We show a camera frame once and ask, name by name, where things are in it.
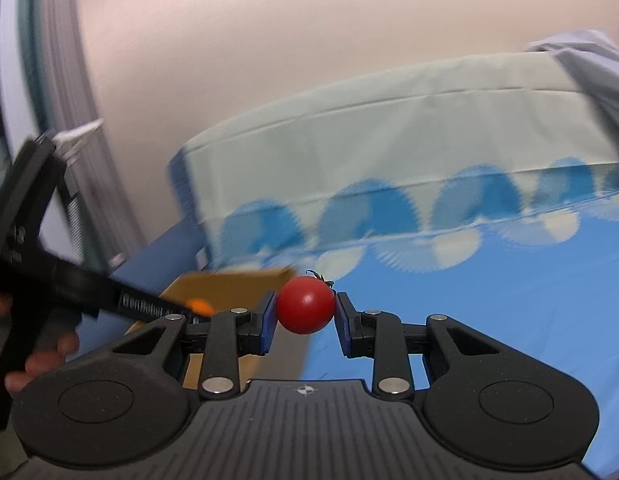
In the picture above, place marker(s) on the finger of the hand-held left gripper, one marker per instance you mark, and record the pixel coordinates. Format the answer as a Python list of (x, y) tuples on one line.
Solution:
[(149, 302)]

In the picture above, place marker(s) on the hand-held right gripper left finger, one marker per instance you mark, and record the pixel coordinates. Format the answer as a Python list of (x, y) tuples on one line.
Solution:
[(267, 327)]

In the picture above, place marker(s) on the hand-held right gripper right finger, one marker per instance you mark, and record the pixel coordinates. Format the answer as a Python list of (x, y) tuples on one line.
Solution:
[(343, 327)]

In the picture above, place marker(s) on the red cherry tomato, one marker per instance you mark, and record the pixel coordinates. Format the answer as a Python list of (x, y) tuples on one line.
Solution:
[(306, 305)]

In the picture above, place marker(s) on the orange tomato with long stem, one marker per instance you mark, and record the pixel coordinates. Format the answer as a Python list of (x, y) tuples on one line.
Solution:
[(199, 305)]

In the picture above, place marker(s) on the brown cardboard box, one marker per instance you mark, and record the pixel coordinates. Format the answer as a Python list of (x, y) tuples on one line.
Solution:
[(229, 285)]

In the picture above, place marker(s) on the person's left hand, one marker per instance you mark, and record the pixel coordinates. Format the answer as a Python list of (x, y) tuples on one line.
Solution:
[(44, 355)]

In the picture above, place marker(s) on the blue fan-print bedsheet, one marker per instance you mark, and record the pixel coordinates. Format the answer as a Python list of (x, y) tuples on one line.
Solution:
[(489, 335)]

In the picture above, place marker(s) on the grey curtain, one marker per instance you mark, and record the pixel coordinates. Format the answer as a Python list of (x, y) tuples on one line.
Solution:
[(64, 60)]

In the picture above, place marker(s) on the pale printed cloth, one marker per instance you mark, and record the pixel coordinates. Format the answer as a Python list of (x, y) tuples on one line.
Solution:
[(589, 70)]

